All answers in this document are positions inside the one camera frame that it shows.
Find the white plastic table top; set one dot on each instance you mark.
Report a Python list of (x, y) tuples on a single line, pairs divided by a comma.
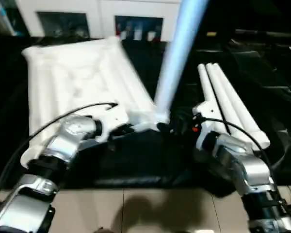
[(82, 77)]

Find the black work mat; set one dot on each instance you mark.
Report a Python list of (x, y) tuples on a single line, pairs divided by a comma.
[(257, 97)]

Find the small yellow label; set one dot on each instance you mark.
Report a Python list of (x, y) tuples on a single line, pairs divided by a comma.
[(212, 34)]

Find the red bottle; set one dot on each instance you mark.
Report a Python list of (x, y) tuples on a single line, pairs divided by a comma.
[(118, 30)]

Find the white patterned cup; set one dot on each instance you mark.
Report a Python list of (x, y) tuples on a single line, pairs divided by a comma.
[(137, 34)]

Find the white plastic table leg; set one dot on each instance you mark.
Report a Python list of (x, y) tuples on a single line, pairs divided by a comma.
[(232, 92), (206, 87), (179, 48), (219, 87)]

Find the plain white cup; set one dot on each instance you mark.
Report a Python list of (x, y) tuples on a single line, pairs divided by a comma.
[(150, 36)]

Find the white sideboard cabinet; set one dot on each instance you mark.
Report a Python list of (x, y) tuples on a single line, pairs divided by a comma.
[(99, 9)]

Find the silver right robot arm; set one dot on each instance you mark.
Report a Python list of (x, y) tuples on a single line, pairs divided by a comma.
[(245, 165)]

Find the small white jar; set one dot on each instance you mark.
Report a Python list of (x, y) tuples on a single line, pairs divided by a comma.
[(123, 34)]

